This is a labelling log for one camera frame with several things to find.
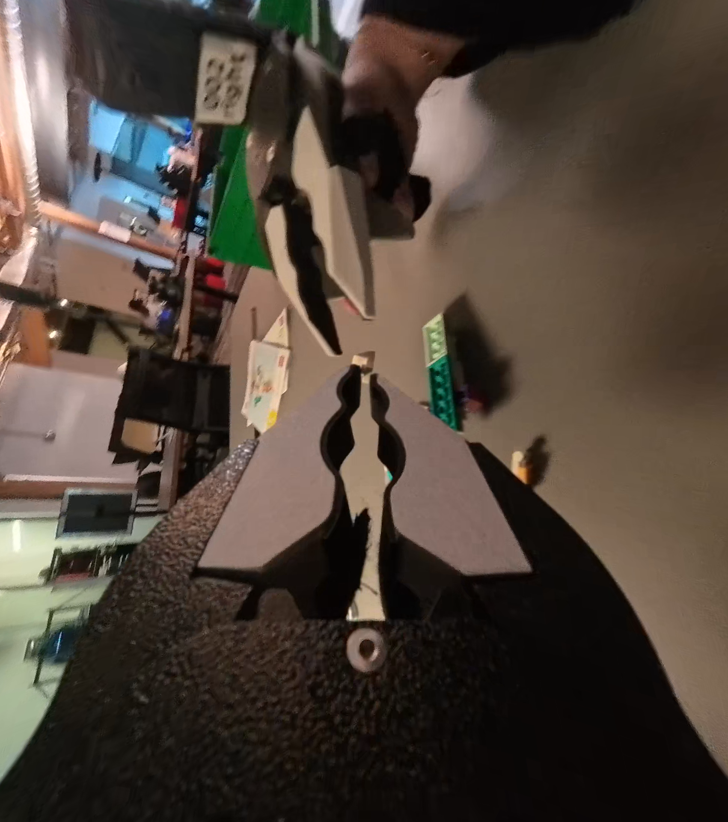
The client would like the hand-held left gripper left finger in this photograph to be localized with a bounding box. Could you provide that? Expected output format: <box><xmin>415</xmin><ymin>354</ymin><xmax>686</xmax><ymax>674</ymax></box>
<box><xmin>197</xmin><ymin>367</ymin><xmax>363</xmax><ymax>575</ymax></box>

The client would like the multicolour lego model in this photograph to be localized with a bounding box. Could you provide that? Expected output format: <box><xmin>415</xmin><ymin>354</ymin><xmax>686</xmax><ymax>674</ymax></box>
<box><xmin>422</xmin><ymin>313</ymin><xmax>487</xmax><ymax>432</ymax></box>

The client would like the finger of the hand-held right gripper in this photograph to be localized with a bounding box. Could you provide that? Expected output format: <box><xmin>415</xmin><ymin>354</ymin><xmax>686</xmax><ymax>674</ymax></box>
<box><xmin>262</xmin><ymin>204</ymin><xmax>344</xmax><ymax>356</ymax></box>
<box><xmin>290</xmin><ymin>106</ymin><xmax>416</xmax><ymax>320</ymax></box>

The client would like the colourful instruction booklet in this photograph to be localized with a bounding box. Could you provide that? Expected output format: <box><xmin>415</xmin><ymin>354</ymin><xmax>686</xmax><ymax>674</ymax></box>
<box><xmin>241</xmin><ymin>308</ymin><xmax>292</xmax><ymax>434</ymax></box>

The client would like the black mesh office chair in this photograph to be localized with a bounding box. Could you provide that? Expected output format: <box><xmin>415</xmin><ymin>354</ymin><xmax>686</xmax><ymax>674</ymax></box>
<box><xmin>109</xmin><ymin>347</ymin><xmax>231</xmax><ymax>465</ymax></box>

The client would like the person's right hand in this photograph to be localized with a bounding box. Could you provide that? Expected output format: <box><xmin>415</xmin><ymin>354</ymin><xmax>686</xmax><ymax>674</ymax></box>
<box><xmin>341</xmin><ymin>16</ymin><xmax>467</xmax><ymax>174</ymax></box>

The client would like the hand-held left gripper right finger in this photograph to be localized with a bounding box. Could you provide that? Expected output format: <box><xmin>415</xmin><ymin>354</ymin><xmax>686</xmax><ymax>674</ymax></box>
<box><xmin>369</xmin><ymin>374</ymin><xmax>533</xmax><ymax>579</ymax></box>

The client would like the green plastic bin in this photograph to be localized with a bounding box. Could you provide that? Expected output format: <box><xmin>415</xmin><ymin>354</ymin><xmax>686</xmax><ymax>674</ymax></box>
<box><xmin>206</xmin><ymin>0</ymin><xmax>323</xmax><ymax>271</ymax></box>

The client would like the person's right forearm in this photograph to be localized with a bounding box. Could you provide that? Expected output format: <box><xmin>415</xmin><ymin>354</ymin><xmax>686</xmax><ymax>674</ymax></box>
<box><xmin>364</xmin><ymin>0</ymin><xmax>634</xmax><ymax>78</ymax></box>

